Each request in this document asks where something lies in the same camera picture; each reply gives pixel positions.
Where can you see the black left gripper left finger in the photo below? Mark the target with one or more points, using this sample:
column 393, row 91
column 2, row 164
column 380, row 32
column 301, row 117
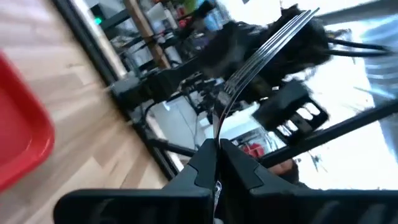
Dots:
column 174, row 202

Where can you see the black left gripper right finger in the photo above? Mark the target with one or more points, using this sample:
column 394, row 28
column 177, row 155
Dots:
column 280, row 205

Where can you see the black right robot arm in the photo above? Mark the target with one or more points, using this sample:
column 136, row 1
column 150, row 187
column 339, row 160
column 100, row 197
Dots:
column 224, row 53

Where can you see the red plastic tray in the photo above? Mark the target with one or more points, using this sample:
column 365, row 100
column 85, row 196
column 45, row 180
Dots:
column 18, row 130

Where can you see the black aluminium rig frame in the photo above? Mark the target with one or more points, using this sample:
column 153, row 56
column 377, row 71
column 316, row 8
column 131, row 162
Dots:
column 342, row 128

